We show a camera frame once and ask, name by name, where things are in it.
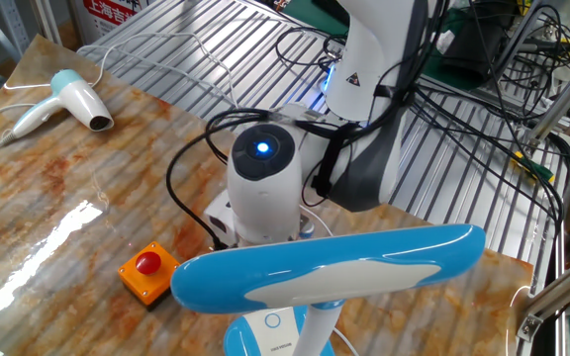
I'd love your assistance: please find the blue white desk lamp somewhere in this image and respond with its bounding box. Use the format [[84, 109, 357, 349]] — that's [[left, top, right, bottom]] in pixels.
[[169, 222, 487, 356]]

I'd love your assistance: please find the orange box red button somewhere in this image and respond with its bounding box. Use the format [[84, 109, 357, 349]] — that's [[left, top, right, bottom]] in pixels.
[[118, 240, 181, 312]]

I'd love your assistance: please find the green mat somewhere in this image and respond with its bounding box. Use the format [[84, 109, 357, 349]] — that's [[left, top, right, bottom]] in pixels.
[[284, 0, 469, 93]]

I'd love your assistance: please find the white teal hair dryer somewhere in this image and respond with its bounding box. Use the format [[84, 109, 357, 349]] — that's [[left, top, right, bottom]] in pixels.
[[10, 68, 115, 140]]

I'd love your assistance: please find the black power adapter box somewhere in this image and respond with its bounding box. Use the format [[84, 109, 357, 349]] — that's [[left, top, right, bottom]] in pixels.
[[437, 9, 512, 90]]

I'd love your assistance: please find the white box red lettering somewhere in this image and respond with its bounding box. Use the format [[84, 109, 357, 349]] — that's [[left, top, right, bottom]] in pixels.
[[74, 0, 155, 39]]

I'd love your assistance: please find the orange marble pattern sheet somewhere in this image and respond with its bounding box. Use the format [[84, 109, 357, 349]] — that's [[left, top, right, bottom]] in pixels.
[[0, 34, 534, 356]]

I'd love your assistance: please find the black camera cable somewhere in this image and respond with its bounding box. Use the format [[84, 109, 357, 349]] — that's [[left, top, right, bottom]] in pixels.
[[164, 107, 286, 251]]

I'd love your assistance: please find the green yellow cable connector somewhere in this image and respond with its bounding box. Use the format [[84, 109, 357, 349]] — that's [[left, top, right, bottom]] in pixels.
[[511, 150, 557, 184]]

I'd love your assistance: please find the black cable bundle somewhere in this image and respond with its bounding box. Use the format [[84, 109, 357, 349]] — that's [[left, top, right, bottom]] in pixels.
[[403, 0, 570, 228]]

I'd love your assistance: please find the white hair dryer cord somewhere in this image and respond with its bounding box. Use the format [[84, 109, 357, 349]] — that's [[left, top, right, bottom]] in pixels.
[[0, 32, 239, 149]]

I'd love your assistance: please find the aluminium frame bar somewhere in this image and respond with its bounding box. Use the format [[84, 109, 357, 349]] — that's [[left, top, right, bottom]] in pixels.
[[515, 246, 570, 342], [526, 61, 570, 144]]

